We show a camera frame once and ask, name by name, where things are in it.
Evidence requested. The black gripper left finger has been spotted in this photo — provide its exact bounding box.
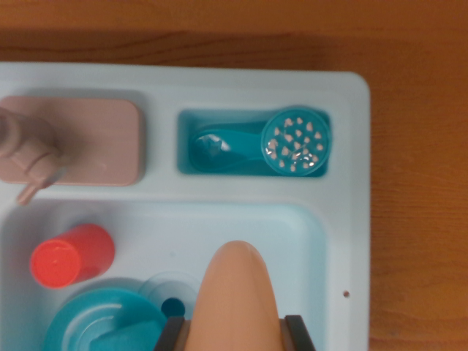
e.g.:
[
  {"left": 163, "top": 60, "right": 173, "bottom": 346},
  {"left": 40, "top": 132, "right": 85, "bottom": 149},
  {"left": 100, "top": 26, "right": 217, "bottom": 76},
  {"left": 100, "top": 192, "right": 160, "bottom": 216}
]
[{"left": 153, "top": 316, "right": 192, "bottom": 351}]

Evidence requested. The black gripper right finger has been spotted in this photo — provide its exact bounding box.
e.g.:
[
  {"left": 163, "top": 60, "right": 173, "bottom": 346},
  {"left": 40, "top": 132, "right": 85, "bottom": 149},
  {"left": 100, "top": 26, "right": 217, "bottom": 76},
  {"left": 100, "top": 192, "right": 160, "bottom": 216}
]
[{"left": 279, "top": 314, "right": 317, "bottom": 351}]

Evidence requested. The cream detergent bottle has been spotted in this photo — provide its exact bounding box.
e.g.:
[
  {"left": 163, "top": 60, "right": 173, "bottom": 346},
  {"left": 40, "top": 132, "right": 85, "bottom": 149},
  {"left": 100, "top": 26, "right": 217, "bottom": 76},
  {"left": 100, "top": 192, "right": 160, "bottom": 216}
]
[{"left": 187, "top": 239, "right": 287, "bottom": 351}]

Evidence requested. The light blue toy sink unit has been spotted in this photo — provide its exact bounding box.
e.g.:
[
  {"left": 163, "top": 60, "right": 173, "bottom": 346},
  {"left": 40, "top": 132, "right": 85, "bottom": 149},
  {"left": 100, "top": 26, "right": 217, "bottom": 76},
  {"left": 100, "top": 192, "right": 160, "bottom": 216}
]
[{"left": 0, "top": 61, "right": 372, "bottom": 351}]

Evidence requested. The teal toy mug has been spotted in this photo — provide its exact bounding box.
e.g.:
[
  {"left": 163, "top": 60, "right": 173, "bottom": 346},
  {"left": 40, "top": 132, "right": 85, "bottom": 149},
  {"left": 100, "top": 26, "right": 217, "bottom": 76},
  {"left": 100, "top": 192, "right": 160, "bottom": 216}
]
[{"left": 88, "top": 313, "right": 170, "bottom": 351}]

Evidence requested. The clear round drain plug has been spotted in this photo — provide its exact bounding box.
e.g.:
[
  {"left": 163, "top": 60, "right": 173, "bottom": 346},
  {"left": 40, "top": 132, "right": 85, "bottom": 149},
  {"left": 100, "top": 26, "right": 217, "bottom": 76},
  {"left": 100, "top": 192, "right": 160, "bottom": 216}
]
[{"left": 137, "top": 271, "right": 200, "bottom": 320}]

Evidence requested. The large teal toy plate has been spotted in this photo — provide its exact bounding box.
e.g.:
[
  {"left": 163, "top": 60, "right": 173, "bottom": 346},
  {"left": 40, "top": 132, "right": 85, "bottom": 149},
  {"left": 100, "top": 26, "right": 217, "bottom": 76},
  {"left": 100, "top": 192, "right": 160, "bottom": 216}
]
[{"left": 42, "top": 287, "right": 170, "bottom": 351}]

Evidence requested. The red toy cup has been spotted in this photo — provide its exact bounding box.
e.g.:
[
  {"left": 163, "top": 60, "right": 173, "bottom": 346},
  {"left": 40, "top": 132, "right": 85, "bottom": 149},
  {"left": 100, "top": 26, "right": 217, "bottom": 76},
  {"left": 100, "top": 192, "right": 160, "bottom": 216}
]
[{"left": 29, "top": 223, "right": 116, "bottom": 290}]

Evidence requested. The teal dish brush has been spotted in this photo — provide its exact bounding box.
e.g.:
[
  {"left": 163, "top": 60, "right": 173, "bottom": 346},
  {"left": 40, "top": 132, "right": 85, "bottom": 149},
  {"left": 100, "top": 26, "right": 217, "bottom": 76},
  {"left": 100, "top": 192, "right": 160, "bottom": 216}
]
[{"left": 189, "top": 105, "right": 334, "bottom": 178}]

